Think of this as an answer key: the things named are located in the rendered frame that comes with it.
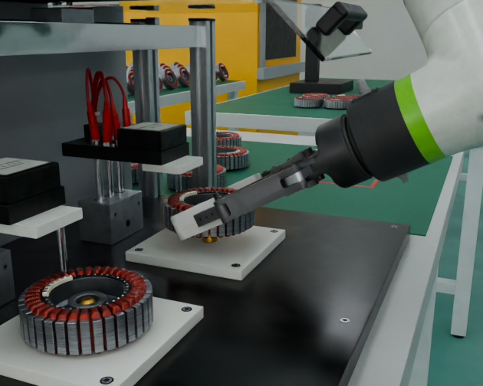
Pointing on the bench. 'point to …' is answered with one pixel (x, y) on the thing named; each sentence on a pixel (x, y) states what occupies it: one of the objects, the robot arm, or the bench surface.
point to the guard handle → (341, 18)
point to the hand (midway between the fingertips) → (211, 209)
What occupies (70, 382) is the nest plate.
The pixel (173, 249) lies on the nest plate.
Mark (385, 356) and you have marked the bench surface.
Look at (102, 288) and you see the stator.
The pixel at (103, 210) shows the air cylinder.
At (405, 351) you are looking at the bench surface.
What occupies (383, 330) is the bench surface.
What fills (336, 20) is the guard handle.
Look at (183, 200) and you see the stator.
